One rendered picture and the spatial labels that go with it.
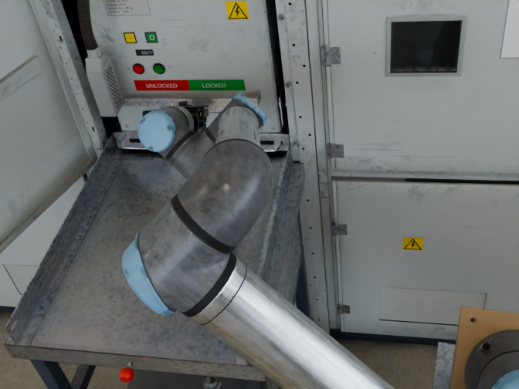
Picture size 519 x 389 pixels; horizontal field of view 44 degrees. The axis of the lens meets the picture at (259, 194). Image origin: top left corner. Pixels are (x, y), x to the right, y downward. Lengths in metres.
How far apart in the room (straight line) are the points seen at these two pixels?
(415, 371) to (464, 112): 1.05
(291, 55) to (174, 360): 0.79
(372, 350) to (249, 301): 1.55
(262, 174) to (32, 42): 1.04
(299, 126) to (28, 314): 0.85
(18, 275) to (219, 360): 1.36
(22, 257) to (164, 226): 1.68
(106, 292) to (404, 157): 0.86
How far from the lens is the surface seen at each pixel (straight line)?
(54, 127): 1.94
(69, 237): 1.80
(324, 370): 1.00
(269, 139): 1.87
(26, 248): 2.50
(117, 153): 2.05
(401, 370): 2.42
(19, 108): 1.84
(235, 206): 0.88
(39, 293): 1.69
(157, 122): 1.46
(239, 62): 1.76
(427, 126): 1.74
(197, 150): 1.46
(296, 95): 1.73
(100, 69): 1.76
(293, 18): 1.62
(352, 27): 1.59
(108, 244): 1.76
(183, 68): 1.81
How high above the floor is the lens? 2.04
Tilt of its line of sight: 42 degrees down
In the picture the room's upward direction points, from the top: 9 degrees counter-clockwise
